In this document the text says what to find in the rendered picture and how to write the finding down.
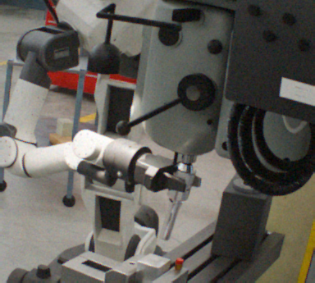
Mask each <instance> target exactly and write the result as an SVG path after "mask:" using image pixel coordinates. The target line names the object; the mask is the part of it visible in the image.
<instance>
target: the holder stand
mask: <svg viewBox="0 0 315 283"><path fill-rule="evenodd" d="M272 198H273V196H267V195H265V194H261V193H259V192H257V190H254V189H251V187H249V186H248V185H247V184H245V182H244V181H243V180H242V178H240V177H239V175H238V172H236V173H235V174H234V176H233V177H232V179H231V181H230V183H229V184H228V186H227V187H226V188H225V189H224V191H223V192H222V197H221V204H220V208H219V213H218V218H217V224H216V226H215V231H214V235H213V239H212V247H211V251H210V253H211V254H218V255H221V256H227V257H229V258H238V259H243V260H249V261H251V260H252V258H253V256H254V255H255V252H256V250H257V247H258V245H259V243H260V241H261V239H262V237H263V235H264V232H265V228H266V224H267V219H268V217H269V213H270V209H271V205H272Z"/></svg>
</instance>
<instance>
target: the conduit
mask: <svg viewBox="0 0 315 283"><path fill-rule="evenodd" d="M241 115H242V116H241ZM265 116H266V111H264V110H262V109H258V108H255V107H250V106H246V105H244V104H240V103H234V104H233V105H232V107H231V110H230V114H229V116H228V117H229V118H228V120H227V123H226V124H227V126H226V144H227V149H228V152H229V156H228V157H230V160H231V161H232V164H233V166H234V168H235V170H236V172H238V175H239V177H240V178H242V180H243V181H244V182H245V184H247V185H248V186H249V187H251V189H254V190H257V192H259V193H261V194H265V195H267V196H285V195H288V194H292V193H294V192H295V191H298V189H300V188H301V187H303V185H305V184H306V183H307V182H308V180H310V178H311V176H312V175H313V173H314V172H315V124H313V123H309V129H310V131H311V132H310V135H311V136H310V137H311V138H310V143H309V148H308V152H307V154H306V155H305V156H304V157H303V158H301V159H298V160H295V161H291V162H289V161H286V160H285V161H284V159H283V160H282V159H281V158H279V157H277V156H275V154H274V153H273V152H272V151H271V150H270V149H269V147H268V145H267V142H266V140H265V139H264V138H265V137H264V133H263V122H264V117H265ZM240 118H241V119H240ZM239 122H240V123H239ZM252 122H253V123H252ZM238 124H239V125H238ZM252 124H253V125H252ZM238 127H239V129H238ZM252 127H253V128H252ZM251 129H253V130H251ZM251 131H252V132H253V138H254V141H255V143H256V148H257V149H258V152H259V153H260V154H261V156H262V158H264V161H266V162H267V163H269V165H271V167H275V169H277V170H279V171H281V172H274V171H272V170H269V169H268V168H266V167H265V166H264V164H263V163H262V162H260V160H259V158H258V157H257V155H256V153H255V149H254V147H253V142H252V135H251V134H252V133H251ZM238 140H239V142H238ZM237 143H238V144H237ZM238 145H239V146H238ZM239 148H240V149H239ZM241 153H242V154H241ZM241 155H242V156H243V157H242V156H241ZM242 158H243V159H242ZM243 160H244V161H243ZM244 162H246V164H247V165H248V166H247V165H245V163H244ZM247 167H249V168H250V170H249V168H247ZM283 171H284V172H283ZM252 172H253V173H255V174H256V176H257V177H259V178H260V179H264V180H265V181H266V182H268V183H265V181H264V182H263V180H260V179H259V178H257V177H256V176H255V175H254V174H252ZM270 183H271V184H270Z"/></svg>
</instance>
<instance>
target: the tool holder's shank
mask: <svg viewBox="0 0 315 283"><path fill-rule="evenodd" d="M182 203H183V202H177V201H174V200H173V199H171V198H169V202H168V209H167V214H166V217H165V219H164V222H163V224H162V229H161V232H160V235H159V239H160V240H169V239H170V236H171V232H172V229H173V226H174V224H175V221H176V217H177V214H178V212H179V210H180V207H181V205H182Z"/></svg>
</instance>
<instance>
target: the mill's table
mask: <svg viewBox="0 0 315 283"><path fill-rule="evenodd" d="M216 224H217V219H216V220H215V221H213V222H211V223H209V224H208V226H206V227H205V228H203V229H202V230H200V231H198V233H197V234H195V235H193V236H192V237H189V238H188V239H187V240H186V241H185V242H184V243H181V244H180V245H178V246H177V247H176V248H174V249H173V250H172V251H170V252H169V253H167V254H165V255H164V256H163V257H164V258H167V259H170V260H171V263H170V267H169V270H170V269H172V268H173V267H174V266H175V264H176V259H177V258H182V259H183V263H182V267H185V268H187V269H189V272H188V276H187V281H186V283H254V282H255V281H256V280H257V279H258V278H259V277H260V276H262V275H263V273H264V272H265V271H266V270H267V269H268V268H269V267H270V266H271V265H272V264H273V263H274V262H275V261H276V260H277V259H278V258H279V257H280V253H281V246H282V245H283V242H284V239H285V235H283V234H282V233H276V232H275V231H273V232H268V230H265V232H264V235H263V237H262V239H261V241H260V243H259V245H258V247H257V250H256V252H255V255H254V256H253V258H252V260H251V261H249V260H243V259H238V258H229V257H227V256H221V255H218V254H211V253H210V251H211V247H212V239H213V235H214V231H215V226H216Z"/></svg>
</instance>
